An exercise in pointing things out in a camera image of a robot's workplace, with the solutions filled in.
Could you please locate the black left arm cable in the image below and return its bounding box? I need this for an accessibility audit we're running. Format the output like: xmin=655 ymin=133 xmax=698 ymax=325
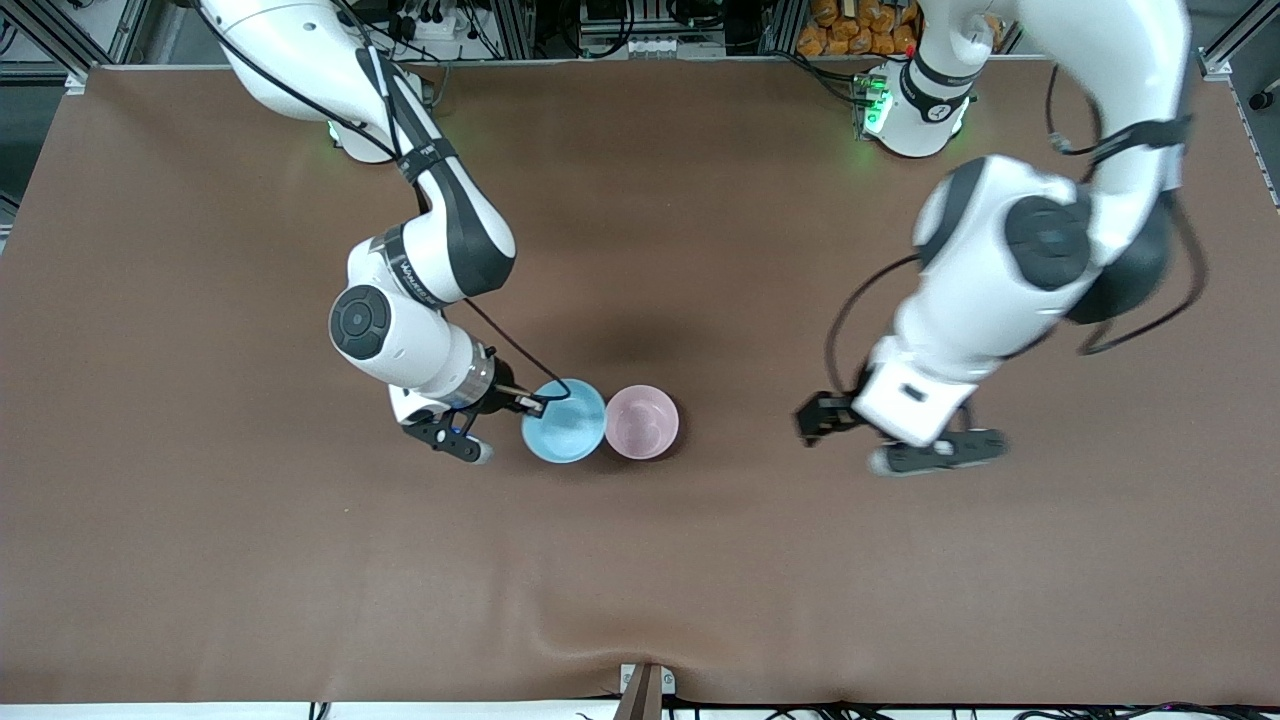
xmin=825 ymin=60 xmax=1209 ymax=401

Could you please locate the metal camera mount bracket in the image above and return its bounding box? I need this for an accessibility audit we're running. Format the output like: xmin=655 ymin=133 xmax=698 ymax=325
xmin=619 ymin=662 xmax=677 ymax=720

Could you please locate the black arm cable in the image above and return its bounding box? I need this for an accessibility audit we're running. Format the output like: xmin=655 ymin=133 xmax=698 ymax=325
xmin=825 ymin=60 xmax=1209 ymax=401
xmin=195 ymin=0 xmax=576 ymax=411

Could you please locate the brown table cover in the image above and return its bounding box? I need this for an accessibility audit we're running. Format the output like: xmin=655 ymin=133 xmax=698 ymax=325
xmin=0 ymin=57 xmax=1280 ymax=706

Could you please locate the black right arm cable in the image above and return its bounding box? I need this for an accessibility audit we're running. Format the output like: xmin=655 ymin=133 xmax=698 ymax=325
xmin=195 ymin=0 xmax=576 ymax=411

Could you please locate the white power strip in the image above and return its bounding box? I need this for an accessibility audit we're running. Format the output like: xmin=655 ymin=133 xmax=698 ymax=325
xmin=392 ymin=0 xmax=471 ymax=41

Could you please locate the pile of orange items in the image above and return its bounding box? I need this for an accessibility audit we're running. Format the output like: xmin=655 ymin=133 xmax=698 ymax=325
xmin=797 ymin=0 xmax=919 ymax=58

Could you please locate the aluminium frame profile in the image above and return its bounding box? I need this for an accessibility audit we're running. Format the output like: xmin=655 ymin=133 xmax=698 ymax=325
xmin=764 ymin=0 xmax=806 ymax=56
xmin=490 ymin=0 xmax=538 ymax=58

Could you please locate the pink bowl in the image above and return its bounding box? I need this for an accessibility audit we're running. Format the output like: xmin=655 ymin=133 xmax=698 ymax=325
xmin=604 ymin=385 xmax=681 ymax=461

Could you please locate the blue bowl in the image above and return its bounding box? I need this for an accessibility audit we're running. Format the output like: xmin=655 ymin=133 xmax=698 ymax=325
xmin=521 ymin=378 xmax=608 ymax=464

